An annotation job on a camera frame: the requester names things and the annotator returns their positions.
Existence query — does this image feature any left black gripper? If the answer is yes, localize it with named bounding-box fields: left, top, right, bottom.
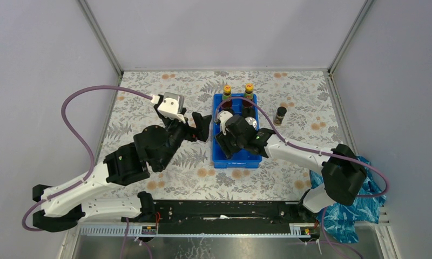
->
left=157, top=109, right=212, bottom=171

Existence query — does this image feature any yellow cap sauce bottle front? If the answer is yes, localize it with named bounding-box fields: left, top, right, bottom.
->
left=221, top=85, right=232, bottom=109

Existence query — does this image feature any clear jar black knob lid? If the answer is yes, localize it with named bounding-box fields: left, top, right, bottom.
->
left=224, top=108, right=235, bottom=115

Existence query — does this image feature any silver lid jar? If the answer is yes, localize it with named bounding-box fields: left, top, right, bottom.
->
left=245, top=117, right=258, bottom=130

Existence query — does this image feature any sauce bottle red label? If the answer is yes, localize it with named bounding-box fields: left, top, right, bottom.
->
left=242, top=83, right=254, bottom=107

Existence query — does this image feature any small brown spice bottle front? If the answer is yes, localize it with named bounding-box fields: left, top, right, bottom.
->
left=273, top=106, right=287, bottom=126

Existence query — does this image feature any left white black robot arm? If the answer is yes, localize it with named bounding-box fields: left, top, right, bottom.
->
left=32, top=112, right=212, bottom=233

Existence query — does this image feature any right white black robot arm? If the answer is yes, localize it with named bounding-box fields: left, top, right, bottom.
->
left=215, top=111, right=367, bottom=222

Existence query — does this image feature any blue plastic divided bin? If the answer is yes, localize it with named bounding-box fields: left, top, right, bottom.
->
left=211, top=93, right=262, bottom=169

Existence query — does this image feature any floral tablecloth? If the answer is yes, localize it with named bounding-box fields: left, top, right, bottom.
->
left=103, top=71, right=343, bottom=201

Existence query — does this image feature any blue patterned cloth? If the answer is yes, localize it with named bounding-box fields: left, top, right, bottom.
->
left=309, top=167, right=386, bottom=243

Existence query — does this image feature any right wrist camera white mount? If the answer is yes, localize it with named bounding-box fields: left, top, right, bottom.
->
left=218, top=110, right=233, bottom=135

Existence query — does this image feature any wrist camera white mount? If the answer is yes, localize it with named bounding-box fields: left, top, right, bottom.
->
left=151, top=92, right=186, bottom=124
left=218, top=110, right=233, bottom=135

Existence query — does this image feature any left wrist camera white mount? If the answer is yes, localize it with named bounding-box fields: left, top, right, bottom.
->
left=151, top=92, right=186, bottom=124

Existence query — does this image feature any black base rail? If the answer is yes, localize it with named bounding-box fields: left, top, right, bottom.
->
left=129, top=200, right=316, bottom=235

